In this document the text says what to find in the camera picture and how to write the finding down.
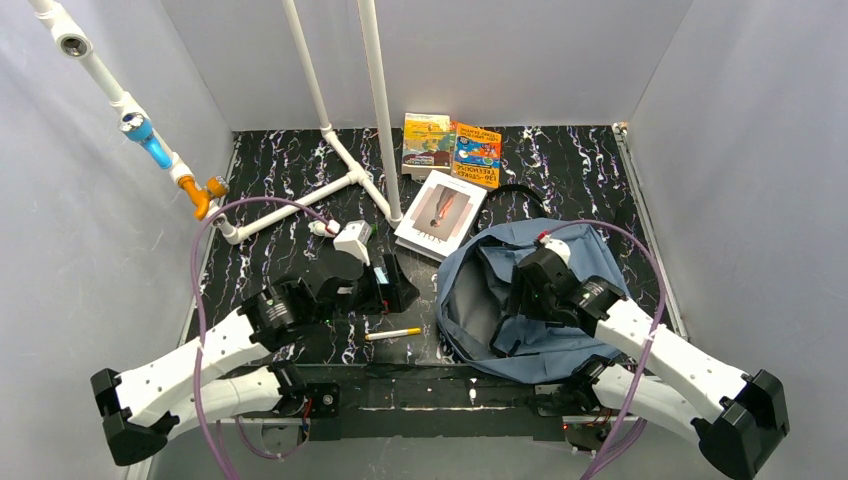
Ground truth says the blue student backpack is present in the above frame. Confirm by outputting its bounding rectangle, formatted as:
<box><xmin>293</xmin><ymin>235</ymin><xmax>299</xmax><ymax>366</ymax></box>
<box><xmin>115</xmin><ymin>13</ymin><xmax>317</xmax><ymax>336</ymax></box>
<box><xmin>435</xmin><ymin>218</ymin><xmax>626</xmax><ymax>384</ymax></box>

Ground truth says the orange treehouse book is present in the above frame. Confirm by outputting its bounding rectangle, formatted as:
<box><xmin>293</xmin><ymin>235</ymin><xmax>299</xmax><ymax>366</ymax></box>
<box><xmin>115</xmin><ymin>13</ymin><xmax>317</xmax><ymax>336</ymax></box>
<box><xmin>451</xmin><ymin>123</ymin><xmax>502</xmax><ymax>190</ymax></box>

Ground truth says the yellow illustrated book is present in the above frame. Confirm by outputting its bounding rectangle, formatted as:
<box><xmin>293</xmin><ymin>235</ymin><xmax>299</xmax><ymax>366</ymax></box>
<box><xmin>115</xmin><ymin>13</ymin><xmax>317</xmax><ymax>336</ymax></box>
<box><xmin>401</xmin><ymin>112</ymin><xmax>456</xmax><ymax>180</ymax></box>

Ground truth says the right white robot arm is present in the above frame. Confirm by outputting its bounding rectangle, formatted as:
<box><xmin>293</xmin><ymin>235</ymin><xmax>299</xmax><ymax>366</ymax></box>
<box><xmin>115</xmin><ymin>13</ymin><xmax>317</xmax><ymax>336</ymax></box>
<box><xmin>507</xmin><ymin>242</ymin><xmax>790</xmax><ymax>479</ymax></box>

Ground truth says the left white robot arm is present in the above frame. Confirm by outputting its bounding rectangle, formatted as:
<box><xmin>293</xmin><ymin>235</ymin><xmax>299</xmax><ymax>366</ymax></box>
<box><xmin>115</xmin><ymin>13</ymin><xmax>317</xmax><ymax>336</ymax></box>
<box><xmin>90</xmin><ymin>251</ymin><xmax>420</xmax><ymax>466</ymax></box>

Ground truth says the white blue stapler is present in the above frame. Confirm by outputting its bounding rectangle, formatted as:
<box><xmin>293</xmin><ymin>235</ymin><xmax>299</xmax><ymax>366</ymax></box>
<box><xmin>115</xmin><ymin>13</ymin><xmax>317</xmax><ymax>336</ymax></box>
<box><xmin>373</xmin><ymin>266</ymin><xmax>389</xmax><ymax>285</ymax></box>

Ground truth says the white yellow marker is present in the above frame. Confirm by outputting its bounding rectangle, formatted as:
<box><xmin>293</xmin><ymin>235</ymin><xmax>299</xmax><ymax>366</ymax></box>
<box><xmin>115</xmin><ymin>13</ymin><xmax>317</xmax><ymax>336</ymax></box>
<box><xmin>365</xmin><ymin>327</ymin><xmax>422</xmax><ymax>342</ymax></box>

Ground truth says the green white pipe fitting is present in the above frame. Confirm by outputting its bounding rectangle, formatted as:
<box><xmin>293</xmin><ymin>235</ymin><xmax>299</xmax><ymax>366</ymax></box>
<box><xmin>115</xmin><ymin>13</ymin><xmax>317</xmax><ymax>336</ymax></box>
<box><xmin>308</xmin><ymin>220</ymin><xmax>342</xmax><ymax>238</ymax></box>

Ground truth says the white art book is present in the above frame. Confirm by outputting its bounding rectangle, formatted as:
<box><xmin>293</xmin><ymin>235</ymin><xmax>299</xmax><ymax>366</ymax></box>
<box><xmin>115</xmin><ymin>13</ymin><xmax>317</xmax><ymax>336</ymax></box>
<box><xmin>395</xmin><ymin>171</ymin><xmax>488</xmax><ymax>262</ymax></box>

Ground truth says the orange pipe valve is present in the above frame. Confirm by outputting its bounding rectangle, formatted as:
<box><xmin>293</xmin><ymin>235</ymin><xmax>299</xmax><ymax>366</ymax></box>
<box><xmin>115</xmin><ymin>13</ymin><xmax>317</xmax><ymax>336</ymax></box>
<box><xmin>177</xmin><ymin>175</ymin><xmax>229</xmax><ymax>221</ymax></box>

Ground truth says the blue pipe valve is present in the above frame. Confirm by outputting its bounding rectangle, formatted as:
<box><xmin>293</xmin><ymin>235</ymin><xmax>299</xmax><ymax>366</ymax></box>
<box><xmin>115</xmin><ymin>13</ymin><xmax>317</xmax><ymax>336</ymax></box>
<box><xmin>118</xmin><ymin>112</ymin><xmax>173</xmax><ymax>170</ymax></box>

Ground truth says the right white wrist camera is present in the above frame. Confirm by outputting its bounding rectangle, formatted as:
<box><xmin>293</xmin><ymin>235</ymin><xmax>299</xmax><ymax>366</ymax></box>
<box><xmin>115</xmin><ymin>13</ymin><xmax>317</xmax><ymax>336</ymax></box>
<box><xmin>537</xmin><ymin>232</ymin><xmax>571</xmax><ymax>265</ymax></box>

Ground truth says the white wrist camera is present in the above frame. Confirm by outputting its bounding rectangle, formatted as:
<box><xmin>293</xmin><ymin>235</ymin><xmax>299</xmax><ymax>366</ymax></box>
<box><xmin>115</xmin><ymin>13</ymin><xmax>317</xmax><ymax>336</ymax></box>
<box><xmin>333</xmin><ymin>220</ymin><xmax>373</xmax><ymax>266</ymax></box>
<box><xmin>537</xmin><ymin>232</ymin><xmax>571</xmax><ymax>265</ymax></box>

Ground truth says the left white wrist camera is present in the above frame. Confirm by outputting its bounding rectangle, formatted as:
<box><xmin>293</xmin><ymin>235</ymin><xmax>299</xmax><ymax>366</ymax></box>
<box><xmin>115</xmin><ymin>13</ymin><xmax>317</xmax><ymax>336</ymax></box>
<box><xmin>333</xmin><ymin>220</ymin><xmax>373</xmax><ymax>266</ymax></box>

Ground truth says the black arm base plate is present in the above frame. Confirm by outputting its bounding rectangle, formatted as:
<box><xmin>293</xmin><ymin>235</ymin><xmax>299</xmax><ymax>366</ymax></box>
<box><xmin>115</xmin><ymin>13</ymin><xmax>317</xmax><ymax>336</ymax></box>
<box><xmin>298</xmin><ymin>364</ymin><xmax>603</xmax><ymax>441</ymax></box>

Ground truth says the aluminium rail frame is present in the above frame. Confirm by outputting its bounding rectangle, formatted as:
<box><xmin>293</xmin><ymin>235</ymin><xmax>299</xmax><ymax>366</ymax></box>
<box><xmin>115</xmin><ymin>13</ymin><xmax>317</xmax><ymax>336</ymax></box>
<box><xmin>122</xmin><ymin>377</ymin><xmax>757</xmax><ymax>480</ymax></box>

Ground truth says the white PVC pipe frame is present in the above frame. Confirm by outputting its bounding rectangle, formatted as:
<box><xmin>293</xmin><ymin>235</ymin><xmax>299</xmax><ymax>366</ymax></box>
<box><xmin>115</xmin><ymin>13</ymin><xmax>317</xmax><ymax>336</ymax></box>
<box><xmin>31</xmin><ymin>1</ymin><xmax>403</xmax><ymax>245</ymax></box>

